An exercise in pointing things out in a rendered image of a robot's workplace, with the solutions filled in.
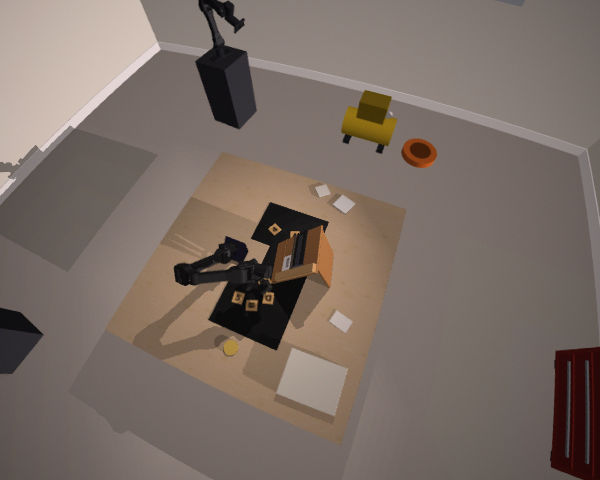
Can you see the yellow flat disc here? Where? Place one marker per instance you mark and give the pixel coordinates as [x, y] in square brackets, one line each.
[230, 348]

